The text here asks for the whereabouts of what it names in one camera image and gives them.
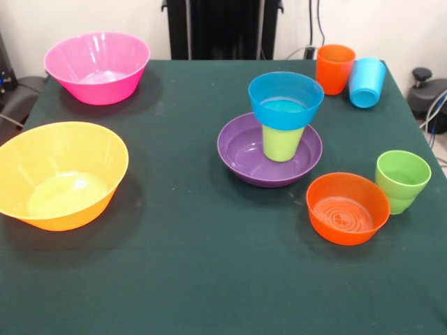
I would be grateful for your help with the purple bowl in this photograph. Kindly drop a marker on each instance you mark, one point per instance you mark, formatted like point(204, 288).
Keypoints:
point(244, 164)

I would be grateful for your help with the small blue bowl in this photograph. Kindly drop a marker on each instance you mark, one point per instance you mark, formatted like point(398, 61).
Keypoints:
point(276, 118)

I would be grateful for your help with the black power adapter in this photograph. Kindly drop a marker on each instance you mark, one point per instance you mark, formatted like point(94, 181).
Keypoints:
point(309, 52)

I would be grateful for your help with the dark green tablecloth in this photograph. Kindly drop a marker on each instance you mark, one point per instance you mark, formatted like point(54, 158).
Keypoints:
point(244, 279)

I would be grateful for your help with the small orange bowl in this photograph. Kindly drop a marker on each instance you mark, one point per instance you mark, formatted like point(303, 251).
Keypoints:
point(345, 235)

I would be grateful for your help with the large pink bowl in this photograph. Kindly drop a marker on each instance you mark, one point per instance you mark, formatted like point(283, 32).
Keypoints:
point(70, 59)

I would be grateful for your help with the black computer tower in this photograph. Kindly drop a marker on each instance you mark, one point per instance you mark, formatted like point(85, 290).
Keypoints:
point(5, 70)

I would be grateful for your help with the black equipment with knob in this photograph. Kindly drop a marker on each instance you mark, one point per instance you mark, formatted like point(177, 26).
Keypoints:
point(427, 94)

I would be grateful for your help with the blue cup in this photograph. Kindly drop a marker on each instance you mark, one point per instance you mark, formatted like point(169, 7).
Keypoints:
point(366, 83)

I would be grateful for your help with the green cup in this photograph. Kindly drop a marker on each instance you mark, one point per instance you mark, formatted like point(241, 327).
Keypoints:
point(401, 206)
point(403, 167)

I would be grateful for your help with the orange cup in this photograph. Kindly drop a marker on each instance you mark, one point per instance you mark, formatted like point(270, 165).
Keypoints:
point(331, 75)

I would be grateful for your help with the large orange yellow bowl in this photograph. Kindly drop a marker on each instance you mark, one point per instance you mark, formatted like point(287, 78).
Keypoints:
point(52, 150)

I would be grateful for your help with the lime yellow cup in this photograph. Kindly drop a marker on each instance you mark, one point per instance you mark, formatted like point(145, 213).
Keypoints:
point(279, 146)

